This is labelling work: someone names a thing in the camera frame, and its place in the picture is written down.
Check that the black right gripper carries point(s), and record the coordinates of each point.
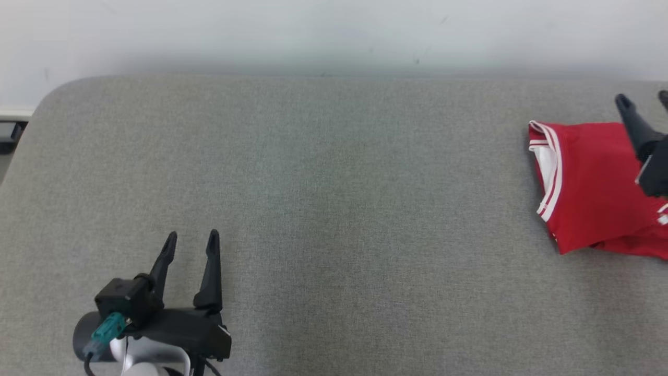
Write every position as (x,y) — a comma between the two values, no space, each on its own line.
(656,172)

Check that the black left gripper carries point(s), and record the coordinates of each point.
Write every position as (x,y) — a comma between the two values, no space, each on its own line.
(193,331)

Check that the red basketball jersey white trim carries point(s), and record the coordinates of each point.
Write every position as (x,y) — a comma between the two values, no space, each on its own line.
(589,183)

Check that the white low furniture base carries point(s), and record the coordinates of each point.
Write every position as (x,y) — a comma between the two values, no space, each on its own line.
(13,112)

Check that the teal left camera connector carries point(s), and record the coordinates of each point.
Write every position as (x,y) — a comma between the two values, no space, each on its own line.
(109,329)

